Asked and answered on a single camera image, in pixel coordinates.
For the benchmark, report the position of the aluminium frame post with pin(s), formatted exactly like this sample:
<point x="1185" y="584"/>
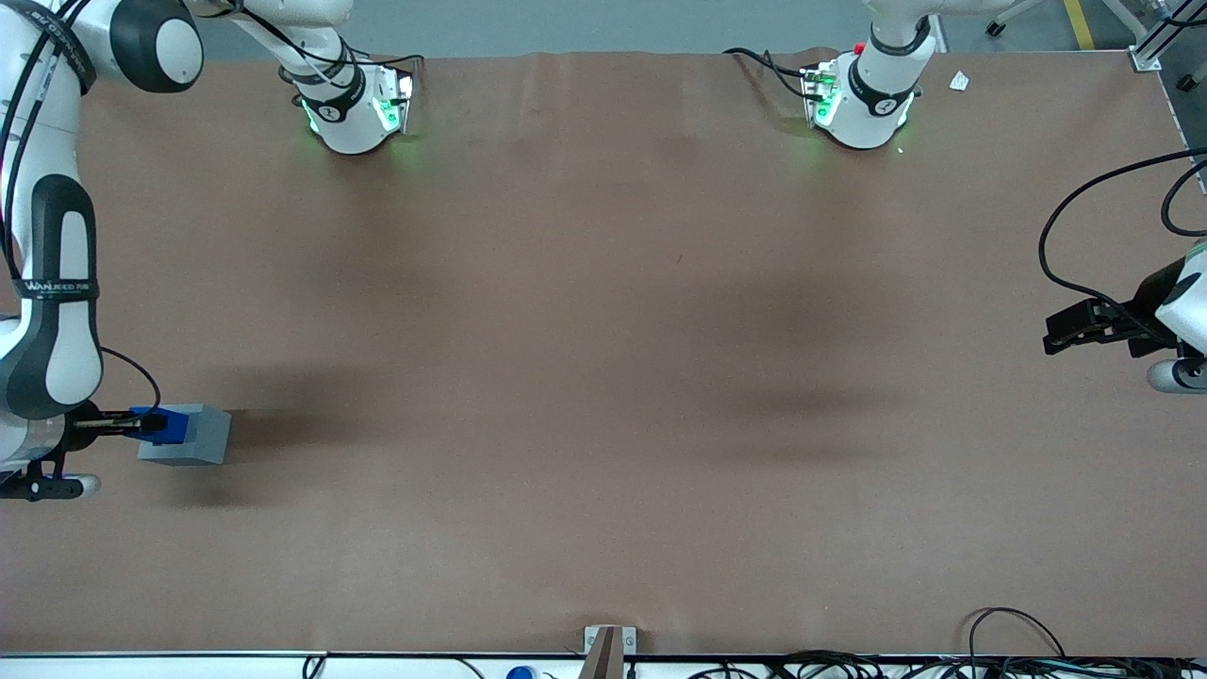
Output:
<point x="1146" y="58"/>

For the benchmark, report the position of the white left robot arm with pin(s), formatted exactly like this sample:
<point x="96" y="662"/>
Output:
<point x="872" y="104"/>

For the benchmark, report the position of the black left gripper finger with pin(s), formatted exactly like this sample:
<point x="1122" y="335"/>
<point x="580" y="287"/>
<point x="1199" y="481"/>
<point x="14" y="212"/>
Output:
<point x="1070" y="330"/>
<point x="1150" y="346"/>

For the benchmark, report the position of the white paper scrap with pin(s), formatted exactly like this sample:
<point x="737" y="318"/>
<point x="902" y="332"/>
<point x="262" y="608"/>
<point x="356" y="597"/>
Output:
<point x="959" y="82"/>

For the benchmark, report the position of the table cover mat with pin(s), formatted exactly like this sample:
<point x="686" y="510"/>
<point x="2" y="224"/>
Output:
<point x="603" y="377"/>

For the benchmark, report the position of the blue plastic block part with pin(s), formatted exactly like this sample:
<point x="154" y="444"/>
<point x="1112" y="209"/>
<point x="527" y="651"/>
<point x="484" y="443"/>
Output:
<point x="177" y="426"/>

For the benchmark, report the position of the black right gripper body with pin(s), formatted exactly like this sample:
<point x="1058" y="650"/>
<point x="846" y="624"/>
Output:
<point x="87" y="419"/>

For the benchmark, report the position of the gray square socket base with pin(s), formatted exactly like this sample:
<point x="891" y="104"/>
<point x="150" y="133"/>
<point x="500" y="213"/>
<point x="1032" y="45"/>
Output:
<point x="209" y="438"/>

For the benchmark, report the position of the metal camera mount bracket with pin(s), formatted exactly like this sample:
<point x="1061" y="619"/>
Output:
<point x="608" y="651"/>

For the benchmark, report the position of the small black clamp block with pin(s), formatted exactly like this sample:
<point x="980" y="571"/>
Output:
<point x="1188" y="83"/>

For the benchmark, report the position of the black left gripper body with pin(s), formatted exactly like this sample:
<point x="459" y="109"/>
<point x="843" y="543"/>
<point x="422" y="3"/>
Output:
<point x="1147" y="304"/>

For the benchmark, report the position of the black caster wheel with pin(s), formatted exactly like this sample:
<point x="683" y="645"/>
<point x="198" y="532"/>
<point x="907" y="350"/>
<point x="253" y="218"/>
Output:
<point x="993" y="29"/>

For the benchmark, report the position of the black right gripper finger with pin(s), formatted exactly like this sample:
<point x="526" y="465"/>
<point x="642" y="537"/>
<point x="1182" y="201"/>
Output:
<point x="118" y="424"/>
<point x="154" y="430"/>

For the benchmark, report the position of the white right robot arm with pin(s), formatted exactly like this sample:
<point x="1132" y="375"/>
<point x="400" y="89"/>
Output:
<point x="57" y="311"/>

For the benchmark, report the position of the blue bottle cap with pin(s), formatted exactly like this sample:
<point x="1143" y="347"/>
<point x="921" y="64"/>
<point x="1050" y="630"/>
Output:
<point x="520" y="673"/>

